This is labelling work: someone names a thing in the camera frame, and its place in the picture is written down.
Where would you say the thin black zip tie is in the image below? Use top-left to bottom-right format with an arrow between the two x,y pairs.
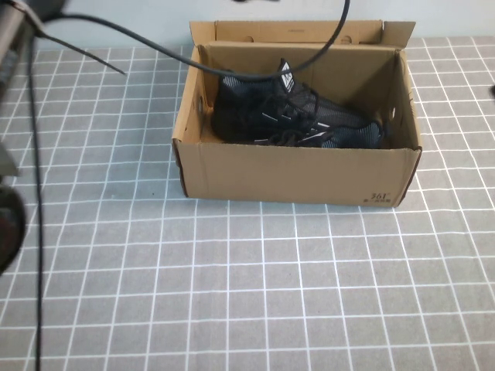
38,32 -> 127,76

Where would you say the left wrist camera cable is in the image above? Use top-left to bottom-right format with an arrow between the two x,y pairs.
26,0 -> 353,371

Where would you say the grey checked tablecloth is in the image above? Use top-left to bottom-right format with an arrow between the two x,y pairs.
0,36 -> 495,371

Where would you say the brown cardboard shoe box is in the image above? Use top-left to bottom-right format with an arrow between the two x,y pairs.
171,19 -> 422,208

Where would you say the black sneaker with upright tongue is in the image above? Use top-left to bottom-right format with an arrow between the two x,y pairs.
210,57 -> 370,145

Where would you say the black knit sneaker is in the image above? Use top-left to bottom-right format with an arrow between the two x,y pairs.
251,120 -> 391,150

